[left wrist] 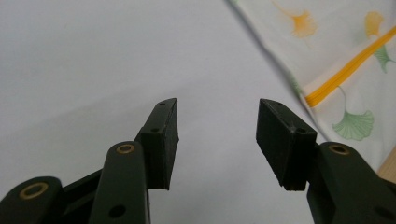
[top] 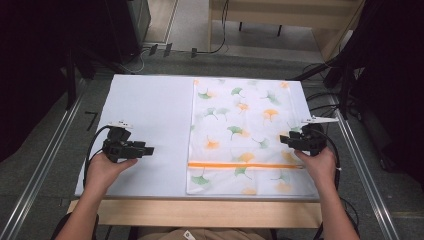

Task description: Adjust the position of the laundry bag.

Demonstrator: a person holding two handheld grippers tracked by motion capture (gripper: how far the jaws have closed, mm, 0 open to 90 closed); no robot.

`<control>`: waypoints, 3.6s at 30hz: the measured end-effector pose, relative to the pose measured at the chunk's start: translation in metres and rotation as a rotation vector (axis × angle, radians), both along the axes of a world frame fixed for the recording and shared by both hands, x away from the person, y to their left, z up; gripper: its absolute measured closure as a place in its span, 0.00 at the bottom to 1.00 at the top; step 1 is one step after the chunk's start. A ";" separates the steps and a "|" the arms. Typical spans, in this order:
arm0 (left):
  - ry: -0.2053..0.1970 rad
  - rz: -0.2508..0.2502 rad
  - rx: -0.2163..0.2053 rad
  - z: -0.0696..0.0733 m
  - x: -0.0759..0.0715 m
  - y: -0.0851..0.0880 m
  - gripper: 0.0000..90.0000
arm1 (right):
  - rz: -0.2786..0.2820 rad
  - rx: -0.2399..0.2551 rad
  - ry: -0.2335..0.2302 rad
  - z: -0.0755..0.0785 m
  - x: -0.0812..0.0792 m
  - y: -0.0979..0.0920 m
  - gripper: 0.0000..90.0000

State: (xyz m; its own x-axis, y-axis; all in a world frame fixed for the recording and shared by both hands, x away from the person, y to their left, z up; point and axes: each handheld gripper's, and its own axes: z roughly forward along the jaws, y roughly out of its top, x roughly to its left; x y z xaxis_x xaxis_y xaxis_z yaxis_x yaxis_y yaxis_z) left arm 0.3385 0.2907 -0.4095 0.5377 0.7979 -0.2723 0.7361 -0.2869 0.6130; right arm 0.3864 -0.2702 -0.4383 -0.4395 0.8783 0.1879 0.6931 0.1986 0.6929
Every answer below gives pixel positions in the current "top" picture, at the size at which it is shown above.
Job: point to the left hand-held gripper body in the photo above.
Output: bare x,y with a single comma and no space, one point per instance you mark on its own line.
117,148

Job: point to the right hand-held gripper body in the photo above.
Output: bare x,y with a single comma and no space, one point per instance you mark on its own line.
311,138

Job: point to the white leaf-print mesh laundry bag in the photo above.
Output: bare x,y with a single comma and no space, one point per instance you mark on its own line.
246,133

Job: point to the person's left hand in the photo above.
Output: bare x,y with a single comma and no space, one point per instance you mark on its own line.
101,173

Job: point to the person's right hand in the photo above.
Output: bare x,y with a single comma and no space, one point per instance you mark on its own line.
318,168

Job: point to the white table cover sheet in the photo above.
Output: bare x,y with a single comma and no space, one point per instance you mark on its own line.
150,110

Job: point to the black metal stand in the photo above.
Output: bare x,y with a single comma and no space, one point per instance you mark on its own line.
70,83
343,80

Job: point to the light wooden table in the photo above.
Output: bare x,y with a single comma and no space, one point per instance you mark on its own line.
200,213

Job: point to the white clothing label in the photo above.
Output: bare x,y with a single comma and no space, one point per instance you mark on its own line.
189,235

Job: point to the person's beige trousers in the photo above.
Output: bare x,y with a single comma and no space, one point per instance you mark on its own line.
213,235

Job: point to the black cabinet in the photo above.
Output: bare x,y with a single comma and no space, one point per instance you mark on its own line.
128,26

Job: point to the light wooden bench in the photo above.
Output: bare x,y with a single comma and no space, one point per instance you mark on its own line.
283,13

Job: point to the aluminium floor rail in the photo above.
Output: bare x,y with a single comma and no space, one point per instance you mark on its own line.
43,160
363,173

